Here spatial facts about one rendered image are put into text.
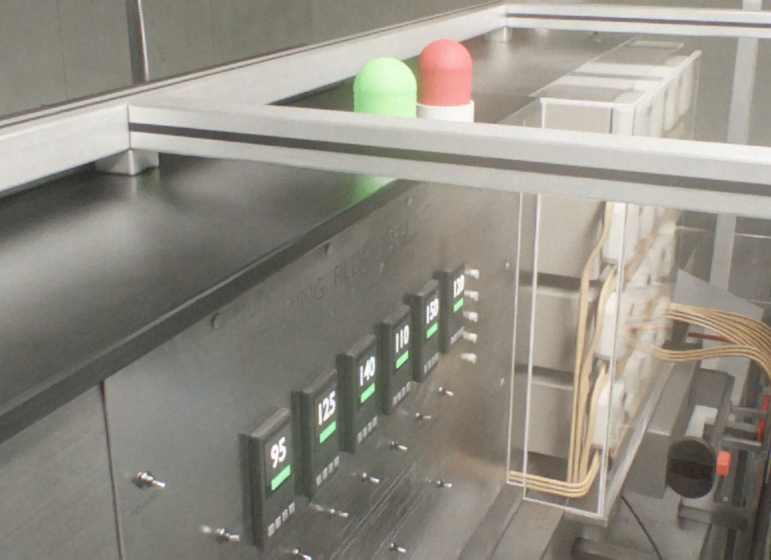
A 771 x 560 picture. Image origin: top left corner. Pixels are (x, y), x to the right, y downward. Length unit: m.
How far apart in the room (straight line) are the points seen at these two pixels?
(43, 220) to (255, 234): 0.16
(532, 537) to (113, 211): 0.80
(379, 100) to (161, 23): 4.37
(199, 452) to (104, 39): 4.30
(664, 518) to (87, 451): 1.60
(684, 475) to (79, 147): 1.19
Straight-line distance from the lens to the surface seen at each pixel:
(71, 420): 0.58
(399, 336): 0.94
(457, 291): 1.08
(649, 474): 1.75
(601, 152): 0.71
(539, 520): 1.43
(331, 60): 1.20
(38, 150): 0.80
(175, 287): 0.62
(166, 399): 0.64
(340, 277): 0.83
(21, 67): 4.53
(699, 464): 1.73
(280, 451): 0.76
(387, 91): 0.92
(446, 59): 1.06
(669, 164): 0.71
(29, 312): 0.61
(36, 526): 0.58
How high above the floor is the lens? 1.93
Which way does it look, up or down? 20 degrees down
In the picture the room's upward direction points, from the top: straight up
